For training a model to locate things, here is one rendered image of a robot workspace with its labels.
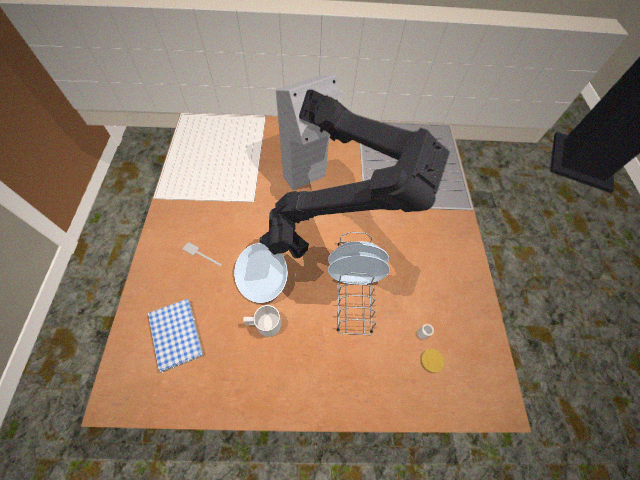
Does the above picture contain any blue checkered towel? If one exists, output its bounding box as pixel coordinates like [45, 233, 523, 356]
[148, 299, 204, 372]

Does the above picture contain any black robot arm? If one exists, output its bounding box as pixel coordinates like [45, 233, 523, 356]
[268, 89, 450, 259]

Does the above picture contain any white ribbed draining mat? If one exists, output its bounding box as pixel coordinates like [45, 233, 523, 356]
[153, 113, 266, 202]

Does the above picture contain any white mug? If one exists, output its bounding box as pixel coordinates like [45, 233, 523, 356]
[243, 305, 281, 337]

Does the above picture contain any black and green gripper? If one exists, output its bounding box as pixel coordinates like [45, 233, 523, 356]
[259, 231, 278, 255]

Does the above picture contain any white tiled wall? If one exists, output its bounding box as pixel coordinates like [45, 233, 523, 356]
[0, 0, 628, 143]

